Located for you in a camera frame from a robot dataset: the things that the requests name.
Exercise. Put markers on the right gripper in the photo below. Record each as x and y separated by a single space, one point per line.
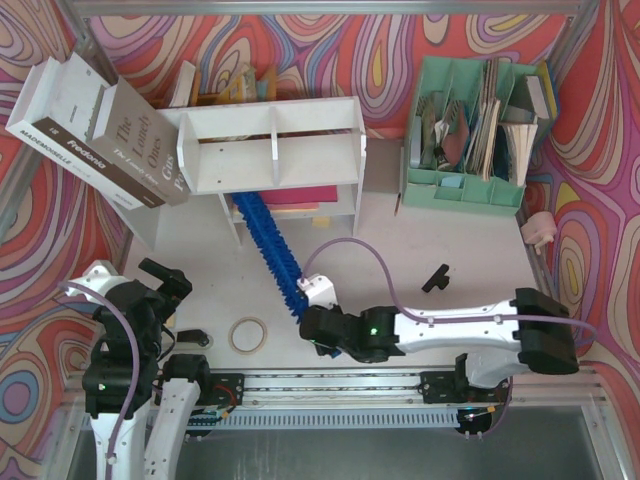
310 325

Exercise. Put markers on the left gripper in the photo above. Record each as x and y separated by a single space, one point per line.
167 280

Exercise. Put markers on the blue microfiber duster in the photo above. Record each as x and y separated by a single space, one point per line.
298 291

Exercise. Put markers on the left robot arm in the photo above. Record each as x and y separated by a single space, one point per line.
139 396

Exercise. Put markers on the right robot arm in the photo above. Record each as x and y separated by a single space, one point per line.
528 333

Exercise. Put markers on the white wooden bookshelf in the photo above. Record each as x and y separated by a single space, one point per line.
280 145

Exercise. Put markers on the black stapler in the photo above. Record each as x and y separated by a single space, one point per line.
193 339

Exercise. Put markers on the black clip object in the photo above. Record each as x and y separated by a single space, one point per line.
440 279

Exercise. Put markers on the masking tape roll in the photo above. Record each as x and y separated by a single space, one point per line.
247 335

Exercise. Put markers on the yellow sticky note pad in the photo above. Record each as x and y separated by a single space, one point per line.
321 222

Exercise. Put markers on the red pencil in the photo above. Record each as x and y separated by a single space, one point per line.
397 204

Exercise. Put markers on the stack of coloured paper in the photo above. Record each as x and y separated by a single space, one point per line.
303 199

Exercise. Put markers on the taupe book Lonely Ones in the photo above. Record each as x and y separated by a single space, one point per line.
141 143

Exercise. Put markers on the pink piggy figure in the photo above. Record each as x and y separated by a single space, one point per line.
539 230

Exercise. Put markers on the mint green desk organizer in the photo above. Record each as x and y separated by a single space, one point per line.
472 128

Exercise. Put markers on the white book Mademoiselle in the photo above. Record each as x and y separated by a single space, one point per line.
20 124

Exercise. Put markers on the brown book Fredonia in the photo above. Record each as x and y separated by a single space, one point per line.
73 96

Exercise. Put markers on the black mounting rail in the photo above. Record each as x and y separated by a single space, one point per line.
250 388

